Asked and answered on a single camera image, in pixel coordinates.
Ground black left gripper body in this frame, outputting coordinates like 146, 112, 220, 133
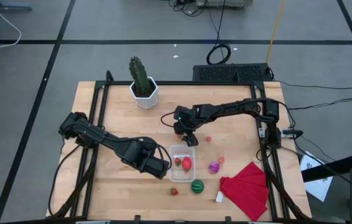
140, 154, 170, 180

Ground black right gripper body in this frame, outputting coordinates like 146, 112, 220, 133
173, 121, 199, 136

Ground large red toy fruit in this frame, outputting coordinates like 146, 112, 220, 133
181, 156, 193, 172

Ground clear plastic container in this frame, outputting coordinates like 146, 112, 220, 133
168, 144, 197, 184

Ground purple striped toy onion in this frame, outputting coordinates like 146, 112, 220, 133
208, 161, 221, 174

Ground green toy watermelon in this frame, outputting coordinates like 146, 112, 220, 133
190, 179, 205, 194

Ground white hexagonal plant pot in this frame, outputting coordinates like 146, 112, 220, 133
128, 76, 159, 110

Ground black perforated computer case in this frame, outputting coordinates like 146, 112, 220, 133
193, 63, 273, 83

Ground green cactus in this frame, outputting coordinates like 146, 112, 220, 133
128, 55, 153, 97

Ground red folded cloth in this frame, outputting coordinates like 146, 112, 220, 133
215, 161, 270, 222

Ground grey equipment box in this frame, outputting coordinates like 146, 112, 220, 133
196, 0, 254, 9

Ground white paper sheet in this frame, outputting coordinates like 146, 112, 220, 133
299, 151, 335, 202

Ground black desk bar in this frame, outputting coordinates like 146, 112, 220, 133
302, 152, 352, 184

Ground grey furniture base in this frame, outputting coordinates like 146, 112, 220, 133
0, 0, 33, 15

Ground coiled black cable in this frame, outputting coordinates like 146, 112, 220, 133
206, 0, 232, 65

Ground silver arm base bracket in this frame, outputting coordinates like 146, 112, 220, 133
280, 128, 304, 139

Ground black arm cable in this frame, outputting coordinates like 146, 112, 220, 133
47, 144, 83, 217

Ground tangled black cables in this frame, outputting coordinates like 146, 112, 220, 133
168, 0, 201, 18

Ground yellow floor cable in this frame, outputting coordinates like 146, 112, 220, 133
265, 0, 286, 64

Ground thin black floor cable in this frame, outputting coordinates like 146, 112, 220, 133
272, 79, 352, 90

